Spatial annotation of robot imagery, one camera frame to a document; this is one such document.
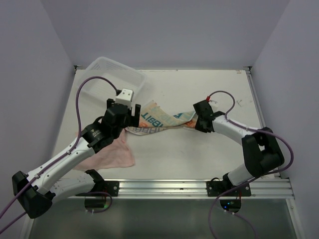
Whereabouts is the colourful rabbit print towel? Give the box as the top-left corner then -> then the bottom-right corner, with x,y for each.
126,101 -> 197,136

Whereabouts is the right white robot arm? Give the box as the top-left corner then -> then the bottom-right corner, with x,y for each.
193,100 -> 285,196

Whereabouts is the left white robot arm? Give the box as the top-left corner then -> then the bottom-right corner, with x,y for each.
12,99 -> 141,219

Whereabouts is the pink towel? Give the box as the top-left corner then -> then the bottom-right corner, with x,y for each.
74,130 -> 135,172

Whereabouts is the translucent plastic basket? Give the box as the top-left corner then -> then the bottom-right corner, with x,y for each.
77,57 -> 147,102

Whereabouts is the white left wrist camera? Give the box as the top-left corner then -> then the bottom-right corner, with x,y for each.
115,88 -> 134,105

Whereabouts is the aluminium right side rail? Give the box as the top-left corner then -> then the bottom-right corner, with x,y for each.
244,66 -> 290,180

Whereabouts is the aluminium rail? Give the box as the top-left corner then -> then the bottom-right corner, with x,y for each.
244,66 -> 290,180
66,179 -> 292,200

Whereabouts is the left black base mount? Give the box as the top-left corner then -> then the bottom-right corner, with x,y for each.
76,180 -> 120,197

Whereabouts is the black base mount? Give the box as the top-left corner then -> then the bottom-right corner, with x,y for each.
206,178 -> 252,198
76,180 -> 120,197

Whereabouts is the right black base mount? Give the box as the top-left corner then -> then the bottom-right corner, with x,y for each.
206,178 -> 252,198

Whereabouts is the aluminium front rail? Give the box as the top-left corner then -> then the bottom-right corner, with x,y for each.
66,179 -> 292,200

